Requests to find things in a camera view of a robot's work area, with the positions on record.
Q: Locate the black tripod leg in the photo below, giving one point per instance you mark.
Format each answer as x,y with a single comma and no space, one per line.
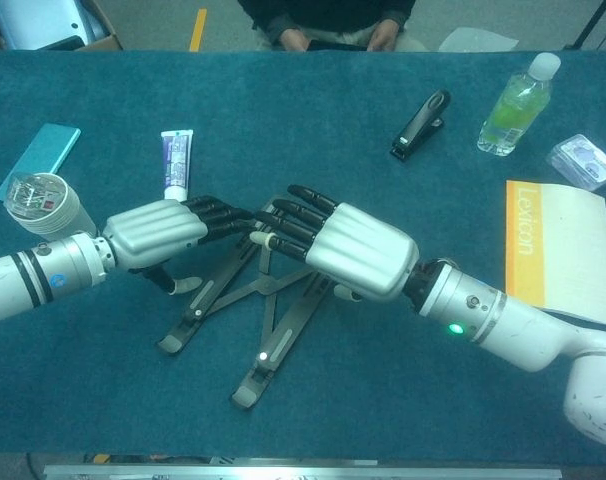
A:
590,25

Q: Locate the seated person dark jacket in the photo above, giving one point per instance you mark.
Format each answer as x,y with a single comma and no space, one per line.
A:
333,15

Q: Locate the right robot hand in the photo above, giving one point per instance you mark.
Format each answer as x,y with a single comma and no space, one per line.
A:
363,250

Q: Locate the purple white toothpaste tube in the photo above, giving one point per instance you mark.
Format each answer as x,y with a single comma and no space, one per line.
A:
177,160

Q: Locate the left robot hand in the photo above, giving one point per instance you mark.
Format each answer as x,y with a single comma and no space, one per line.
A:
153,230

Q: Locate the black stapler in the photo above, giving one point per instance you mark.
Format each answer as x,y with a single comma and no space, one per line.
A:
423,122

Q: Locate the yellow plastic item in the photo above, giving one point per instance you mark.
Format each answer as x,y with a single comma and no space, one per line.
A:
101,458

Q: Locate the light blue smartphone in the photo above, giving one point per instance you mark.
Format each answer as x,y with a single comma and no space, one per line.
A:
48,150

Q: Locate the black folding laptop stand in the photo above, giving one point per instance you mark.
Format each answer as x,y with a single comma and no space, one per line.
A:
218,295

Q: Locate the round paper clip canister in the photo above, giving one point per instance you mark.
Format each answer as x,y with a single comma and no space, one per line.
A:
38,200

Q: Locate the clear bottle green liquid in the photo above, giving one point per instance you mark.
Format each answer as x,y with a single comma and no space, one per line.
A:
513,110

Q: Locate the clear plastic card box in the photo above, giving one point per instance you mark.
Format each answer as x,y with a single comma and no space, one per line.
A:
585,162

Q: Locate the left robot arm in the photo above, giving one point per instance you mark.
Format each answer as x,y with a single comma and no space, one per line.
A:
33,280

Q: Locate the cardboard box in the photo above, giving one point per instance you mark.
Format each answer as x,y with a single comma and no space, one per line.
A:
105,40

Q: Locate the black smartphone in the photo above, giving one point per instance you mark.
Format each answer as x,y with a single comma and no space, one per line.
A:
338,46

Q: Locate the blue carpet table cloth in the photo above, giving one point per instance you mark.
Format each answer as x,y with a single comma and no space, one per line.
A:
333,75

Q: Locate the yellow white Lexicon notebook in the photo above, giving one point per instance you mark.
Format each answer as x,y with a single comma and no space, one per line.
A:
563,240

